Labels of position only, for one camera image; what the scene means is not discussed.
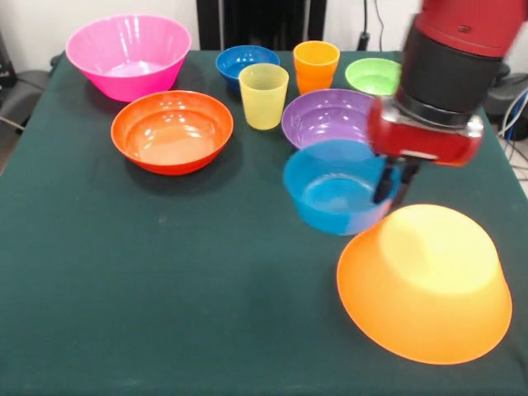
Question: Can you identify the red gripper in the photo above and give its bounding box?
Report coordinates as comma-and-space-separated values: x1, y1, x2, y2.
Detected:
366, 96, 486, 207

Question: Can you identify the light blue bowl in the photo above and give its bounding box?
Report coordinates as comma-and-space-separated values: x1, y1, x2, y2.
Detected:
282, 139, 404, 237

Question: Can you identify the large yellow-orange bowl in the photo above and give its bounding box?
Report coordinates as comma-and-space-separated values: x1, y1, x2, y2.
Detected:
336, 203, 514, 366

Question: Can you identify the purple bowl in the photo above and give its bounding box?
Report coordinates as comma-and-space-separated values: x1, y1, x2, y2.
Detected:
281, 88, 379, 152

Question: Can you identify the green bowl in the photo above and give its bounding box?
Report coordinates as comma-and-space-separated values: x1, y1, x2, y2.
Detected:
344, 57, 403, 97

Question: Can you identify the orange cup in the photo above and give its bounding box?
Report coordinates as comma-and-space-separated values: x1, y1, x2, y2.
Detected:
292, 40, 341, 96

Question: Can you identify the yellow cup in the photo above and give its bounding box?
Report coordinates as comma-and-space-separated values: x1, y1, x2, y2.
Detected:
238, 63, 290, 131

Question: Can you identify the dark blue bowl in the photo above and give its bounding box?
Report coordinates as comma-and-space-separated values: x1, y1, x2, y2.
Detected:
214, 45, 281, 95

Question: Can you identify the red bowl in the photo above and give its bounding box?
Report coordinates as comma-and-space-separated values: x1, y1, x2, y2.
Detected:
110, 89, 235, 177

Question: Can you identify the dark green tablecloth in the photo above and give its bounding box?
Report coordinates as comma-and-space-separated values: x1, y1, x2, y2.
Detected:
0, 49, 528, 396

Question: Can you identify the pink bowl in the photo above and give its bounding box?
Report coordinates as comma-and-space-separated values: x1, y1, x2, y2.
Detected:
64, 14, 193, 103

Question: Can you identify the bundle of floor cables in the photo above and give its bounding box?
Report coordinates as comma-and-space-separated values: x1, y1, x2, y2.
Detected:
497, 90, 528, 182

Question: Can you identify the black hanging power cable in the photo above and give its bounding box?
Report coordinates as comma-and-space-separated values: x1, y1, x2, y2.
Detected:
356, 0, 387, 53

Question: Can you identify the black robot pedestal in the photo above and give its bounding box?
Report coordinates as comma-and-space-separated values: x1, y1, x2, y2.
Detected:
196, 0, 328, 51

